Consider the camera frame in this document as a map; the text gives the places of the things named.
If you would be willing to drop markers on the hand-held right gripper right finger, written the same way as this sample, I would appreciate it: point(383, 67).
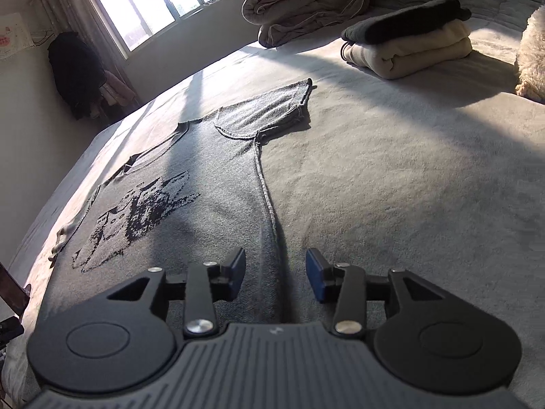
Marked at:
point(315, 275)

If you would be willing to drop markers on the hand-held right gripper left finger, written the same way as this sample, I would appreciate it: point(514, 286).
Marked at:
point(234, 275)

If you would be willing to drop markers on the grey patterned knit sweater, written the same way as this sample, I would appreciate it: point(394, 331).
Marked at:
point(213, 170)

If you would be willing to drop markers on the pink hanging clothes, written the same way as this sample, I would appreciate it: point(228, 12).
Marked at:
point(117, 89)

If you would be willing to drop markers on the dark hanging clothes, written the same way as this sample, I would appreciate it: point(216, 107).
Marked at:
point(76, 76)

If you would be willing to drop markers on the smartphone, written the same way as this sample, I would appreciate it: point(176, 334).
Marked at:
point(12, 289)

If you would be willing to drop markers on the bed with grey sheet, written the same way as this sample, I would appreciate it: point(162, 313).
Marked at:
point(383, 157)

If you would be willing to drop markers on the folded beige garment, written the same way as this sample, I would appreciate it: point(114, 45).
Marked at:
point(417, 53)

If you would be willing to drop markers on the folded beige quilt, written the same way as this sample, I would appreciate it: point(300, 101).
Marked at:
point(306, 4)

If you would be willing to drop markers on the folded black garment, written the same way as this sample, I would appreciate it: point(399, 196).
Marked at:
point(404, 19)

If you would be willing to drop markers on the window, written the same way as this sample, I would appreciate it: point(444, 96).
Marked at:
point(162, 0)

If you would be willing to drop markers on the patterned curtain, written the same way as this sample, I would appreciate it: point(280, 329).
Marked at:
point(85, 21)

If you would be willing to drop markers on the white fluffy dog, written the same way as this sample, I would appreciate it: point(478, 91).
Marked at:
point(532, 51)

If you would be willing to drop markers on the wall poster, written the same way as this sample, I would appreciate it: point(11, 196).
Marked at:
point(15, 34)

